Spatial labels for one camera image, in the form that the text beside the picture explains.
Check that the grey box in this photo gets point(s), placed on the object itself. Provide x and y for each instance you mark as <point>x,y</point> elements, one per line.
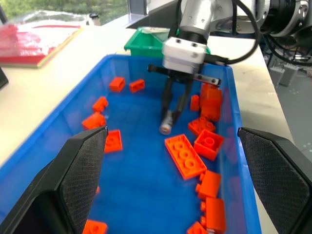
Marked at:
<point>286,74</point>

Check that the small orange toy brick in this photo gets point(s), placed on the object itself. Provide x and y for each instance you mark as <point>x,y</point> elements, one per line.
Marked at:
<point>195,103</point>

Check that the small black knob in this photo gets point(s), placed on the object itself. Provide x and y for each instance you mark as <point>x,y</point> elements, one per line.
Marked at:
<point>93,18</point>

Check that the silver and black robot torso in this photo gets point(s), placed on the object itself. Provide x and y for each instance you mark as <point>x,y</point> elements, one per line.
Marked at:
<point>287,17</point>

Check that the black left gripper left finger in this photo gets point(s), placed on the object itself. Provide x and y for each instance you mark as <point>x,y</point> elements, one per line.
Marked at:
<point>73,170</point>

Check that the square orange toy brick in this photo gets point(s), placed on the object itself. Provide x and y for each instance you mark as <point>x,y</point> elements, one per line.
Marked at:
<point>209,145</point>

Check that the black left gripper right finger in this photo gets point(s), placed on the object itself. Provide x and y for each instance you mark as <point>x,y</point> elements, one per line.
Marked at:
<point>275,170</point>

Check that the stacked orange toy bricks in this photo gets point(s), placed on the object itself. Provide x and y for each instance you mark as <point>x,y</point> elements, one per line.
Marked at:
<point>211,103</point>

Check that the long orange toy brick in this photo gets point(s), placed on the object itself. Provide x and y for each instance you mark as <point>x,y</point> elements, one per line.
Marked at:
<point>185,156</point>

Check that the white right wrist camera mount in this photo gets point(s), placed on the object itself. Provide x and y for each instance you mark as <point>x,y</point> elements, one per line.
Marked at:
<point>182,54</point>

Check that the green plastic bin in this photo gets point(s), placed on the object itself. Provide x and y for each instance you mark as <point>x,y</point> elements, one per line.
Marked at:
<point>142,45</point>

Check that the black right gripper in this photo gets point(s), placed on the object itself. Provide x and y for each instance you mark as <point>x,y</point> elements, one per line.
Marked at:
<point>207,78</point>

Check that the grey metal panel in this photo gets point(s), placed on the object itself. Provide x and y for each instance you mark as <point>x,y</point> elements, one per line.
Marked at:
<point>137,12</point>

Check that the red coloured paper pad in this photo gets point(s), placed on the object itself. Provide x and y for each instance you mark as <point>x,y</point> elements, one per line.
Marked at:
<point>26,46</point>

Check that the black flat object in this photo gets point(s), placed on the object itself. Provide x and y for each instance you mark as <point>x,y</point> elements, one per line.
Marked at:
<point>3,79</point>

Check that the blue plastic bin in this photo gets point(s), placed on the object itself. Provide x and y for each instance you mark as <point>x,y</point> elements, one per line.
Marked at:
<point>146,175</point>

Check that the silver cylindrical battery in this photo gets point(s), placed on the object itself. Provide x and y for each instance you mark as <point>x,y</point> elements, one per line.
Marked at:
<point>166,124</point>

